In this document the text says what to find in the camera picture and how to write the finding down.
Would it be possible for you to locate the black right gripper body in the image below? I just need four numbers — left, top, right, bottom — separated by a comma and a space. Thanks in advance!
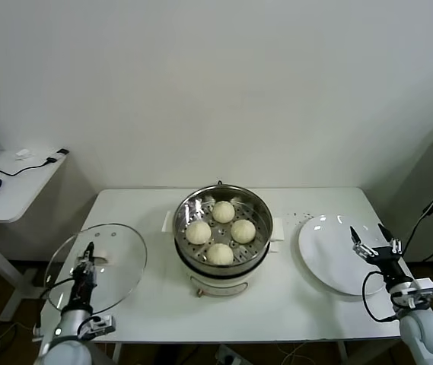
370, 246, 415, 289

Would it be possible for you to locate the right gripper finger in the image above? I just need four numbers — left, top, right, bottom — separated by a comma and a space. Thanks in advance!
376, 222, 405, 256
349, 226, 377, 260

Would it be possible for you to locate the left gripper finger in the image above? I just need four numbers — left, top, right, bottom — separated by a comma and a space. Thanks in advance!
78, 241, 97, 275

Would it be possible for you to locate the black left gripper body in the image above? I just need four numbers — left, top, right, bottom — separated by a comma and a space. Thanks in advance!
63, 265, 99, 312

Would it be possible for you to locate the round glass pot lid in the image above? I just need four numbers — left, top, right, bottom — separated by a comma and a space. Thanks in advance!
44, 223, 148, 313

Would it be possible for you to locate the white steamed baozi bun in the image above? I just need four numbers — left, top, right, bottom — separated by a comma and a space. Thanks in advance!
212, 200, 235, 224
206, 243, 234, 267
231, 219, 257, 244
185, 221, 212, 245

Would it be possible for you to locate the stainless steel steamer basket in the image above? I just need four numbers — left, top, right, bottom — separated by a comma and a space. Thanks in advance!
173, 184, 273, 274

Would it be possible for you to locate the large white plate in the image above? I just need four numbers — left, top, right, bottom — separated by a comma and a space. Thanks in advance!
298, 214, 394, 297

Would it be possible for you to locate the white side desk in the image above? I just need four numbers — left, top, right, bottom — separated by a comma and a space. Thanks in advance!
0, 149, 69, 323

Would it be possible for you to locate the white electric cooker base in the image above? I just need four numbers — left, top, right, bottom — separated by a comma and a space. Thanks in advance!
161, 210, 286, 297

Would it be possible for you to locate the white floor power strip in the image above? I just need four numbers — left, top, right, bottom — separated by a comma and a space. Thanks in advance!
215, 344, 242, 365

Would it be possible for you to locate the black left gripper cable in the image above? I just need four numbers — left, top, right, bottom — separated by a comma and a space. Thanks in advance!
37, 277, 76, 332

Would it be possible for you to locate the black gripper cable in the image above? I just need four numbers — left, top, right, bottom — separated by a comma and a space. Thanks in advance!
361, 270, 400, 324
37, 277, 76, 332

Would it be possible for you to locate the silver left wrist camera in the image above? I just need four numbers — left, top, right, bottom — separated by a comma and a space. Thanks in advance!
80, 314, 117, 340

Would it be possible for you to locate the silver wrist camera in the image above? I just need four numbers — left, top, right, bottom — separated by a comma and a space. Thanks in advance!
406, 277, 433, 301
80, 314, 117, 340

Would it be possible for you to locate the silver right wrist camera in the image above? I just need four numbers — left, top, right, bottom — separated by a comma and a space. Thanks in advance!
406, 277, 433, 301

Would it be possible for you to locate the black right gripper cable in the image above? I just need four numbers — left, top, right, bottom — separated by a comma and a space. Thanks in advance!
361, 270, 400, 324

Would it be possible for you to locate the black cable with adapter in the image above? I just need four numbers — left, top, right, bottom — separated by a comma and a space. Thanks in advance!
0, 148, 70, 178

